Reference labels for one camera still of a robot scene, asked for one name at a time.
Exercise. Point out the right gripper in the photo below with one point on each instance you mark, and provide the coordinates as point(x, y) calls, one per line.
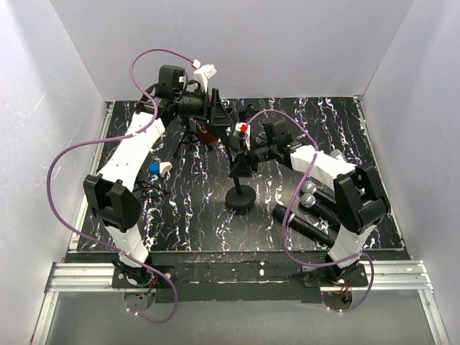
point(241, 167)

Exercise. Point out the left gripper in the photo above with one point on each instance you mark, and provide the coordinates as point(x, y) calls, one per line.
point(215, 114)

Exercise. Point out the tall black tripod stand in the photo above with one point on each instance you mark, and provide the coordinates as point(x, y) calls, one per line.
point(188, 137)

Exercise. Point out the black glitter microphone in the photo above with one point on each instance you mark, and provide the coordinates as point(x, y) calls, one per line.
point(314, 206)

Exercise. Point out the matte black microphone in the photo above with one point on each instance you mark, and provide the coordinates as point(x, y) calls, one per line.
point(301, 226)

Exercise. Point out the silver glitter microphone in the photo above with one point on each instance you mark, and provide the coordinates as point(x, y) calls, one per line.
point(337, 154)

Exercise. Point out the small black tripod stand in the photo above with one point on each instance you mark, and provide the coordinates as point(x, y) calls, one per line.
point(146, 188)

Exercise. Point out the round base microphone stand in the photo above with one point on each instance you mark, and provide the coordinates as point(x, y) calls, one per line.
point(247, 113)

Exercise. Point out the black microphone iridescent head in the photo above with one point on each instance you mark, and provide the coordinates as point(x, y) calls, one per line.
point(325, 198)

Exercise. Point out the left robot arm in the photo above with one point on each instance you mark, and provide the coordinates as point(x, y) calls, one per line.
point(110, 191)

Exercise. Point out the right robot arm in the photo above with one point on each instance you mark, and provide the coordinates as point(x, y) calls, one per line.
point(360, 198)

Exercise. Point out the brown wooden metronome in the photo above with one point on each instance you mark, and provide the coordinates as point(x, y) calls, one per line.
point(204, 134)

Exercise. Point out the white and blue block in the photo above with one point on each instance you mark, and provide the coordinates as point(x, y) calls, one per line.
point(160, 168)

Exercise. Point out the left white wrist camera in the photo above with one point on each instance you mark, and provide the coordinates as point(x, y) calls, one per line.
point(203, 73)

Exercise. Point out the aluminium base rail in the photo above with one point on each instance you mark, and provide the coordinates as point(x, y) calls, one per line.
point(235, 283)

